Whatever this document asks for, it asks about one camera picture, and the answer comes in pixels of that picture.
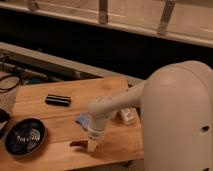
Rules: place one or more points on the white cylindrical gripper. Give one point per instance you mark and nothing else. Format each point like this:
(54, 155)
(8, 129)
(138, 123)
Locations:
(95, 130)

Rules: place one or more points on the metal shelf bracket right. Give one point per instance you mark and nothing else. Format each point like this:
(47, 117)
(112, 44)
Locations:
(165, 17)

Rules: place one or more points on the blue sponge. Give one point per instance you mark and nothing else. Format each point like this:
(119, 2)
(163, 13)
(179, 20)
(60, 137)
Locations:
(82, 119)

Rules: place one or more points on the metal shelf bracket middle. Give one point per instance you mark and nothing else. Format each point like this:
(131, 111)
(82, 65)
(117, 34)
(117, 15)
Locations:
(103, 11)

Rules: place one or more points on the black round bowl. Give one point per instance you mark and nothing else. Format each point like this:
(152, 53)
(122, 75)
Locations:
(25, 137)

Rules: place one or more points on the small white box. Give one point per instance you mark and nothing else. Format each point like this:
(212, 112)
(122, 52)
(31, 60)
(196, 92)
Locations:
(126, 116)

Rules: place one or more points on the black rectangular bar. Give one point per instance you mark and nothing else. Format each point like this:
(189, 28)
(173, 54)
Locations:
(58, 100)

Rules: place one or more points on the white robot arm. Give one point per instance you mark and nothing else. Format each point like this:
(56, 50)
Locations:
(176, 104)

